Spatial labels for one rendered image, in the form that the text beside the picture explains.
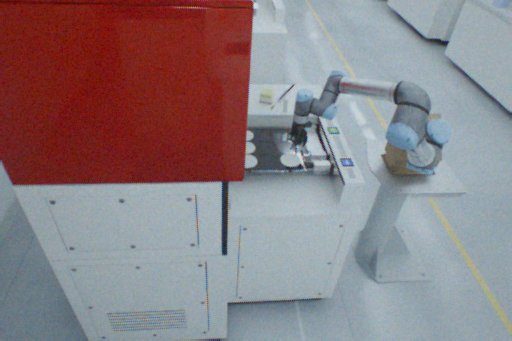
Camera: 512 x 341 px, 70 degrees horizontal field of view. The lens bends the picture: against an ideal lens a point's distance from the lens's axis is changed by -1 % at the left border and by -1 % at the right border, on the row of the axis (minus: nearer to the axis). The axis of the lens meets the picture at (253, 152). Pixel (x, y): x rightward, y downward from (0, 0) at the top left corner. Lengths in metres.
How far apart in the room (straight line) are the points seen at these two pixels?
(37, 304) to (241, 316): 1.18
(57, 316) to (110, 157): 1.47
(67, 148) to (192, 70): 0.46
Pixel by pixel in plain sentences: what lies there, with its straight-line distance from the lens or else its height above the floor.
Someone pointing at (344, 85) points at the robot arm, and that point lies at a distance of 1.66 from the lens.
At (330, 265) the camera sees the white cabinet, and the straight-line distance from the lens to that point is 2.09.
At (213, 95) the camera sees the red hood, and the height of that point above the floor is 1.56.
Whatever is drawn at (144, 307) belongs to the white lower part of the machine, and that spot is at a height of 0.44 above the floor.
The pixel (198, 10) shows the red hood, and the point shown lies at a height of 1.79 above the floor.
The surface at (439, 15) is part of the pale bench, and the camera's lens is 6.34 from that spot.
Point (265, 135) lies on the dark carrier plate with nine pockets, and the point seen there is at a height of 0.90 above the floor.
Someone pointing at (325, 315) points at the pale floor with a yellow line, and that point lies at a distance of 2.41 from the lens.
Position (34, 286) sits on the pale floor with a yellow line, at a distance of 2.69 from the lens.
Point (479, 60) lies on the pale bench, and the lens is 5.35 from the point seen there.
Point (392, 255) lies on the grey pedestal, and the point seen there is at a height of 0.01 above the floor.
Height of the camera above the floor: 2.09
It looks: 39 degrees down
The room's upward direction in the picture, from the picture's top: 4 degrees clockwise
